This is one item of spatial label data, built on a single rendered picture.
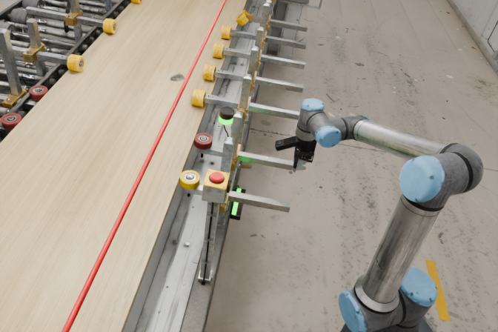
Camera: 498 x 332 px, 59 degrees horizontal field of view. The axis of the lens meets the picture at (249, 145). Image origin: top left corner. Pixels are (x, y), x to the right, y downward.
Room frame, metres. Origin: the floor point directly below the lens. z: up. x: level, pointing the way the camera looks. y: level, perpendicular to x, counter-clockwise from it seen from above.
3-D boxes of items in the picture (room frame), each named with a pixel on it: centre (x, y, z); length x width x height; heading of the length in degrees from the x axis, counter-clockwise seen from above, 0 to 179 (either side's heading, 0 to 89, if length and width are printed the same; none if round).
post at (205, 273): (0.93, 0.08, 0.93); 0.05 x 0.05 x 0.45; 89
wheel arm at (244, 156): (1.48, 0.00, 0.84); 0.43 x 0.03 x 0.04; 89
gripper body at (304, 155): (1.47, -0.24, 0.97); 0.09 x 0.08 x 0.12; 88
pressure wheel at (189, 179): (1.23, 0.21, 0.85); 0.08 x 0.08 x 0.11
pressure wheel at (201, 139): (1.48, 0.20, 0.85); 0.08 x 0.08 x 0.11
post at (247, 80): (1.69, 0.06, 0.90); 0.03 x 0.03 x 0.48; 89
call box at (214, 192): (0.93, 0.08, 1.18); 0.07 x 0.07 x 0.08; 89
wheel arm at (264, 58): (2.23, 0.02, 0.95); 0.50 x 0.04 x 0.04; 89
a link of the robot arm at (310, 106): (1.47, -0.23, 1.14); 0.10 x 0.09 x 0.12; 26
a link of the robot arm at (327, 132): (1.37, -0.28, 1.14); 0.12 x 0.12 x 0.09; 26
